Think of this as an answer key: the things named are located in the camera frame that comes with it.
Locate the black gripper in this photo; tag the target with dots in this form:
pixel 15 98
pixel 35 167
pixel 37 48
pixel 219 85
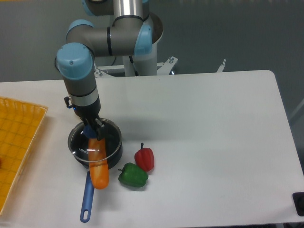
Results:
pixel 89 112

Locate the glass lid blue knob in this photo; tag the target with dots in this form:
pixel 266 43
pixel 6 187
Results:
pixel 78 143

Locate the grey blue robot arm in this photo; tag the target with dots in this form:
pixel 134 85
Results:
pixel 129 35

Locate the orange toy baguette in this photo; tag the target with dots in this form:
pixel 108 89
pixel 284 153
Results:
pixel 98 165

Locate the red toy bell pepper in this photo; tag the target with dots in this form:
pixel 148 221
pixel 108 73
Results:
pixel 144 158

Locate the green toy bell pepper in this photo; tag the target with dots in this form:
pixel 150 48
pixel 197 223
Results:
pixel 133 176

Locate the orange plastic basket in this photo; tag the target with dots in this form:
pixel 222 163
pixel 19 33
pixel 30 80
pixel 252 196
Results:
pixel 19 124

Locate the black corner device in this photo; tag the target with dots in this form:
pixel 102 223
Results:
pixel 298 198

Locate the dark pot blue handle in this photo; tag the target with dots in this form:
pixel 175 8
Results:
pixel 87 201

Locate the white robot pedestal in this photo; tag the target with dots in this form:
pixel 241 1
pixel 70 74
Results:
pixel 146 65

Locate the white metal base frame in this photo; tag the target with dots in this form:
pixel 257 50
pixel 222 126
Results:
pixel 163 68

